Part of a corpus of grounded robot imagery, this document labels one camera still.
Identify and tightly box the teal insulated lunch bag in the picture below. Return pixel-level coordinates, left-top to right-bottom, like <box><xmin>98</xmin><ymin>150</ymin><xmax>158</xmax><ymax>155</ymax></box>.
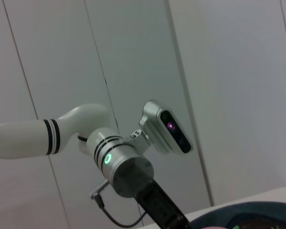
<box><xmin>188</xmin><ymin>201</ymin><xmax>286</xmax><ymax>229</ymax></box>

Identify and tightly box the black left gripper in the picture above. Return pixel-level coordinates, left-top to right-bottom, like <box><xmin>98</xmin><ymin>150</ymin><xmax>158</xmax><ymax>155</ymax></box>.
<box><xmin>135</xmin><ymin>177</ymin><xmax>192</xmax><ymax>229</ymax></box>

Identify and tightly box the silver black left cable plug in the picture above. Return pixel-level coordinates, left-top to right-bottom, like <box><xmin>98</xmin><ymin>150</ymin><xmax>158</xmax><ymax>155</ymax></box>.
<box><xmin>90</xmin><ymin>179</ymin><xmax>110</xmax><ymax>208</ymax></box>

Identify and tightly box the dark left gripper cable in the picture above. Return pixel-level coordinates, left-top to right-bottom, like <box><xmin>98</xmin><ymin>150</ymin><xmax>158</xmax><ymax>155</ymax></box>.
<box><xmin>100</xmin><ymin>205</ymin><xmax>148</xmax><ymax>229</ymax></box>

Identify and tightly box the silver left camera mount bracket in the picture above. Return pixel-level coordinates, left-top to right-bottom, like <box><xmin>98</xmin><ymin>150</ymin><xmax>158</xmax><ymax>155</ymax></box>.
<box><xmin>122</xmin><ymin>128</ymin><xmax>151</xmax><ymax>153</ymax></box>

